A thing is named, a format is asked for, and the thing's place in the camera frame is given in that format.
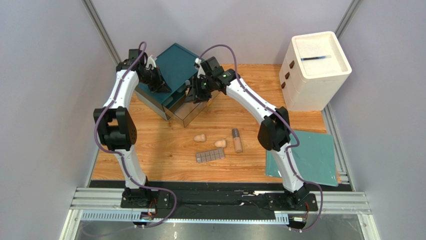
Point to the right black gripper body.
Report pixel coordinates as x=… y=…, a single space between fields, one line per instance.
x=201 y=92

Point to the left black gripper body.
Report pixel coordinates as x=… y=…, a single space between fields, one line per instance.
x=151 y=76

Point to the clear drawer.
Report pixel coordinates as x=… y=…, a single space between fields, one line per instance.
x=183 y=112

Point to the teal drawer organizer box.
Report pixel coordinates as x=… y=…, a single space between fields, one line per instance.
x=176 y=66

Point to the beige makeup sponge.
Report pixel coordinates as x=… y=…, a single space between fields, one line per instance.
x=221 y=143
x=200 y=138

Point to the tall foundation tube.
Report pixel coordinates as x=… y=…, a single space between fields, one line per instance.
x=237 y=143

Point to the eyeshadow palette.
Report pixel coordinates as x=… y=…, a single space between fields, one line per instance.
x=210 y=155

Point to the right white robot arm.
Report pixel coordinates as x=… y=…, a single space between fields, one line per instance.
x=274 y=133

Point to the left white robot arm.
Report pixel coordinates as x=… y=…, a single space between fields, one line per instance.
x=115 y=132

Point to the white drawer cabinet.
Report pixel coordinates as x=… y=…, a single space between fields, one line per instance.
x=310 y=85

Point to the blue pen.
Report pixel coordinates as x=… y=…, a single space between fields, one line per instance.
x=315 y=58

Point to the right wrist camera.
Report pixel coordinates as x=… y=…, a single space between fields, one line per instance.
x=209 y=67

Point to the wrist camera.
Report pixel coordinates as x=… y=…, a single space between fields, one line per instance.
x=133 y=54
x=209 y=67

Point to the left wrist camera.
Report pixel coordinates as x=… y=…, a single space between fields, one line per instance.
x=133 y=54

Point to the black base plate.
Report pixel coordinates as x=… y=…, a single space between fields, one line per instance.
x=211 y=200

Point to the aluminium frame rail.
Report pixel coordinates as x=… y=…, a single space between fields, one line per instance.
x=91 y=204

